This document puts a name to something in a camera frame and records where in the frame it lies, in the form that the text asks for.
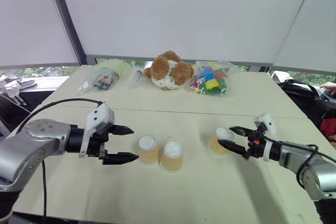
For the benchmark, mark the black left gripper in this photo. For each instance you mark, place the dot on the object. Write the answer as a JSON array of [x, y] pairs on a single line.
[[97, 145]]

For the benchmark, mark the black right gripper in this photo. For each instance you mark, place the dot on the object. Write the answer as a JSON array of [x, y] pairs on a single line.
[[255, 142]]

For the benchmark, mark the tan paper cup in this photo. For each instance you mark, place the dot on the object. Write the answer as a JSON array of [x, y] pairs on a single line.
[[220, 142], [172, 158], [148, 151]]

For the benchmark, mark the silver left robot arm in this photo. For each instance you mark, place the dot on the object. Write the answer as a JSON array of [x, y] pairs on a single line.
[[31, 142]]

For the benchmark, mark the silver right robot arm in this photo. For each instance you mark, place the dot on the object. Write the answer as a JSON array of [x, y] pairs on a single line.
[[302, 161]]

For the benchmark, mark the clear bag of colourful blocks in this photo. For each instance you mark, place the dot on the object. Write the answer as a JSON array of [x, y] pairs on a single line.
[[211, 78]]

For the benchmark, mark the clear plastic syringe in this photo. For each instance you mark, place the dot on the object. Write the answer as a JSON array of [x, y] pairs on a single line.
[[135, 78]]

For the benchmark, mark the clear bag of small parts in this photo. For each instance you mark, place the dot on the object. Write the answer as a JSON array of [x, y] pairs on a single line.
[[103, 75]]

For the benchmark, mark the black bag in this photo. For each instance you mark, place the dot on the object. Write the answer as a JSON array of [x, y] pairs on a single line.
[[307, 100]]

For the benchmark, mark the brown and white plush toy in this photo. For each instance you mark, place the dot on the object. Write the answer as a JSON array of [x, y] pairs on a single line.
[[169, 69]]

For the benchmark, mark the red cloth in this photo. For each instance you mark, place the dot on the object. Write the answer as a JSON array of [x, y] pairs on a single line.
[[329, 127]]

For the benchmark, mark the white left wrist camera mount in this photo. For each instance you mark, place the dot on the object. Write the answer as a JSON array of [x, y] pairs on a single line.
[[97, 122]]

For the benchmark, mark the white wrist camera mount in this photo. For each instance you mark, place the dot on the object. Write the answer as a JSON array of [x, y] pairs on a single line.
[[268, 132], [97, 122]]

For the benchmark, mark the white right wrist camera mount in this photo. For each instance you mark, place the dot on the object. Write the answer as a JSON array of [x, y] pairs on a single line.
[[268, 132]]

